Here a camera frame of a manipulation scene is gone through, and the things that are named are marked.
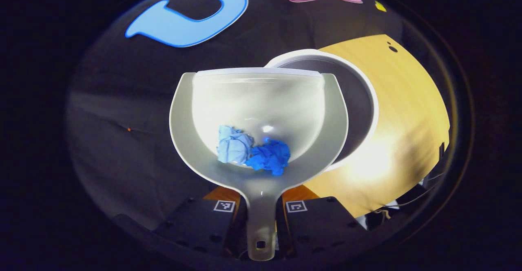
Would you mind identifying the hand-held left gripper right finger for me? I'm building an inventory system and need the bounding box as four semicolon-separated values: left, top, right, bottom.
276;184;367;259

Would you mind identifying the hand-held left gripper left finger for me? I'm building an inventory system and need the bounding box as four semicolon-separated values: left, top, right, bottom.
153;186;248;259

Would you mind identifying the dark blue paper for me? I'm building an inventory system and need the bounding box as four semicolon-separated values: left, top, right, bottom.
244;137;291;176

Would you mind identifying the light blue paper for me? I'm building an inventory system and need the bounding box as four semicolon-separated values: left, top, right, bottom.
216;125;255;165

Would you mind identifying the white garbage bin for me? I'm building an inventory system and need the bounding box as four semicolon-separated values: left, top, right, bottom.
264;49;380;173

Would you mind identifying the grey dustpan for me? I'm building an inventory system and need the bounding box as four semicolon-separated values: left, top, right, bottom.
168;67;350;262

